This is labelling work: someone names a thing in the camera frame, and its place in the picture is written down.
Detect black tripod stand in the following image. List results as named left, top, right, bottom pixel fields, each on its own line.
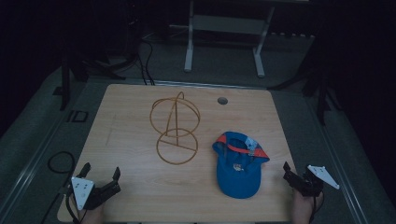
left=59, top=52, right=127, bottom=112
left=266, top=46, right=344, bottom=127

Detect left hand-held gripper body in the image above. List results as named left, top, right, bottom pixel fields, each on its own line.
left=70, top=175, right=122, bottom=211

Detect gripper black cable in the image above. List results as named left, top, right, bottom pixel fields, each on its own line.
left=309, top=191, right=325, bottom=222
left=64, top=186, right=82, bottom=224

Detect black looped floor cable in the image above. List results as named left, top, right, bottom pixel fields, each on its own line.
left=39, top=150, right=77, bottom=224

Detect black floor cables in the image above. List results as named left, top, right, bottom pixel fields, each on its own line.
left=135, top=38, right=156, bottom=86

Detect person's right hand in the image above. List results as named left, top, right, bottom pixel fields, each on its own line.
left=291, top=188, right=325, bottom=224

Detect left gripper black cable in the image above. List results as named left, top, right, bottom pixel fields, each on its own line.
left=64, top=186, right=82, bottom=224

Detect blue baseball cap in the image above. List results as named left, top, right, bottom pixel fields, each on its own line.
left=212, top=131, right=271, bottom=200

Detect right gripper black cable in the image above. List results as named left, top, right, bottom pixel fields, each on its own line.
left=309, top=191, right=325, bottom=222

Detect gold wire hat stand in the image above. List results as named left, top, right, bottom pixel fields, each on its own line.
left=149, top=91, right=202, bottom=166

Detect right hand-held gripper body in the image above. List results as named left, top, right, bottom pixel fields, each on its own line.
left=282, top=164, right=341, bottom=198

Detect white metal stand frame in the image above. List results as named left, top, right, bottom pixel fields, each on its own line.
left=183, top=0, right=276, bottom=78

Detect black floor bracket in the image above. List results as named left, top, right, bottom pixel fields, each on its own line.
left=65, top=109, right=90, bottom=124

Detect person's left hand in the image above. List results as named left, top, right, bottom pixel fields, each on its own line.
left=78, top=203, right=106, bottom=224

